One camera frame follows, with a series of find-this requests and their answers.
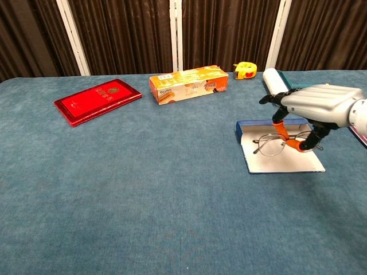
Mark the blue glasses box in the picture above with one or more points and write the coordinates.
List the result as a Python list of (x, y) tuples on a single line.
[(281, 163)]

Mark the yellow tape measure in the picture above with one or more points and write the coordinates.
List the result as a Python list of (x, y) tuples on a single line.
[(246, 71)]

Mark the teal lint roller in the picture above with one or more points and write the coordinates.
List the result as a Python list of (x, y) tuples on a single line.
[(273, 80)]

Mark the wire-frame eyeglasses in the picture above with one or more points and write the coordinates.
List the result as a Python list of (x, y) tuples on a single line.
[(269, 147)]

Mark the red flat gift box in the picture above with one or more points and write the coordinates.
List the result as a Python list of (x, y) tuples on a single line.
[(94, 100)]

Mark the orange long carton box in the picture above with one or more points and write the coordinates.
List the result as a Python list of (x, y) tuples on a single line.
[(189, 84)]

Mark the brown pleated curtain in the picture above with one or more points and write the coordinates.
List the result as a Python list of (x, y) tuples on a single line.
[(129, 34)]

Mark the white frame post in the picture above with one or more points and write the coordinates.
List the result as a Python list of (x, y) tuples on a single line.
[(277, 34), (73, 37), (175, 34)]

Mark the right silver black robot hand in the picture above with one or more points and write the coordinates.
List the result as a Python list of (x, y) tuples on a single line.
[(321, 103)]

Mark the red object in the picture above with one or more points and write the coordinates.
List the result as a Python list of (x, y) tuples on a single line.
[(362, 137)]

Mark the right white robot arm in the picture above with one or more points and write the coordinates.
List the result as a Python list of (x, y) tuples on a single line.
[(359, 113)]

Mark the blue velvet tablecloth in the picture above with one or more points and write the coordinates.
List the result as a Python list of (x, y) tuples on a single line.
[(143, 186)]

